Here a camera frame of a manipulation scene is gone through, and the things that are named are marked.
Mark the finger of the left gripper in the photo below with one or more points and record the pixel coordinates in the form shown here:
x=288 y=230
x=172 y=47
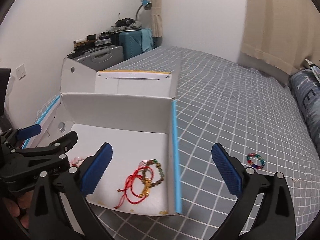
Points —
x=66 y=142
x=28 y=132

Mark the white wall socket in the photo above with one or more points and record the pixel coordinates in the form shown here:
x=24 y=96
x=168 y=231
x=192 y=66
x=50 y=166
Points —
x=21 y=72

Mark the grey hard case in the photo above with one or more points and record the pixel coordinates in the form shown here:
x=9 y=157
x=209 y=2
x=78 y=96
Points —
x=99 y=58

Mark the teal suitcase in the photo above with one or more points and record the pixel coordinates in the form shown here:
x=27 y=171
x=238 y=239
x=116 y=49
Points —
x=136 y=42

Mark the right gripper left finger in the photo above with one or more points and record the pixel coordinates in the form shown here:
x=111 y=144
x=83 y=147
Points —
x=59 y=209

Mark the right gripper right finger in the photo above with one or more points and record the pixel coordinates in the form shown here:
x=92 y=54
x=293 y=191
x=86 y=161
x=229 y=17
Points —
x=276 y=216

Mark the grey checked bed sheet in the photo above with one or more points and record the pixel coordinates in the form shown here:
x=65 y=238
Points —
x=244 y=110

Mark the blue patterned pillow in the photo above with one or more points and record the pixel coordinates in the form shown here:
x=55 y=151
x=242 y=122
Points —
x=305 y=89

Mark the folded patterned blankets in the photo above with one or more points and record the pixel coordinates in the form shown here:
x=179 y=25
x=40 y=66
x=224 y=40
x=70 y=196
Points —
x=314 y=68

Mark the tied beige curtain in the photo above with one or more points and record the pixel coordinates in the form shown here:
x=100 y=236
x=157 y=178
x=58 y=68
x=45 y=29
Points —
x=156 y=18

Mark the white cardboard box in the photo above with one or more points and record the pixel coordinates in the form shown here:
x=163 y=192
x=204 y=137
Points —
x=133 y=108

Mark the left hand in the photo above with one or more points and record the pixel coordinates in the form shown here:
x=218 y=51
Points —
x=15 y=208

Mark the blue desk lamp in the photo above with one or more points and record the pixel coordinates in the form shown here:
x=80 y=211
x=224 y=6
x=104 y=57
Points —
x=146 y=5

